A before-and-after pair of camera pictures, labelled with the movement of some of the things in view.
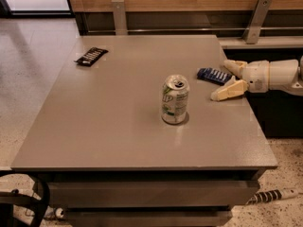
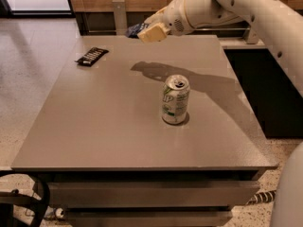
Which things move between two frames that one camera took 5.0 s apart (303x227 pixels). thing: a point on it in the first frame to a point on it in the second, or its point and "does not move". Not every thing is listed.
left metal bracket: (119, 16) does not move
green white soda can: (174, 98) does not move
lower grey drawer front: (148, 218) does not move
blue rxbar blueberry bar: (213, 76) to (133, 31)
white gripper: (256, 75) to (172, 19)
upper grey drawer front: (154, 193) does not move
